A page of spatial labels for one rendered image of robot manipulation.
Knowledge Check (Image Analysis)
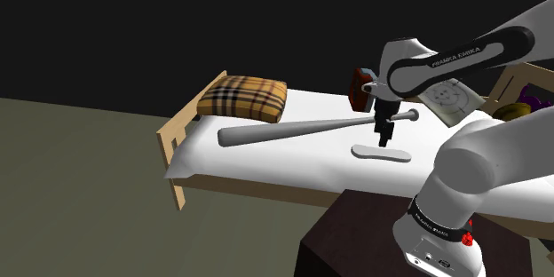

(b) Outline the red box with grey edge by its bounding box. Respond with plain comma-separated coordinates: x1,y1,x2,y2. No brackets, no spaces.
348,67,377,114

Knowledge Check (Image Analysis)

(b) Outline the grey flat oval object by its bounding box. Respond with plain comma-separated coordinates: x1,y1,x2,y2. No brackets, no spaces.
350,144,413,164

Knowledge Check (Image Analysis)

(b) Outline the white square cushion with target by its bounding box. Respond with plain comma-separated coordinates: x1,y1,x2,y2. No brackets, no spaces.
416,77,487,129

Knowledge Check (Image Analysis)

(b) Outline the wooden bed with white mattress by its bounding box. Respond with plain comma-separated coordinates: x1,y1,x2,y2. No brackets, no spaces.
155,61,554,242

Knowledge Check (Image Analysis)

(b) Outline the grey baseball bat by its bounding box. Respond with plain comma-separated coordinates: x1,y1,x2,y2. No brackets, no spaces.
217,108,421,149

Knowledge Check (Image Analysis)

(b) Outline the dark robot stand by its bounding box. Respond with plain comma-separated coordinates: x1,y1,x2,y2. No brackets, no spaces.
293,187,536,277

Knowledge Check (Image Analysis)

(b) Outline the olive yellow round object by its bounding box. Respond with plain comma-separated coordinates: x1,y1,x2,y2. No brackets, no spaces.
491,101,533,123

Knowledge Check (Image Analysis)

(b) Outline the tan plaid pillow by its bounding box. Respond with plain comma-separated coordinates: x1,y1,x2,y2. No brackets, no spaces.
196,75,289,125

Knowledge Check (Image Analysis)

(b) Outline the purple object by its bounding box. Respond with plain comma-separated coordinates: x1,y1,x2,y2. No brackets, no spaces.
516,84,554,113

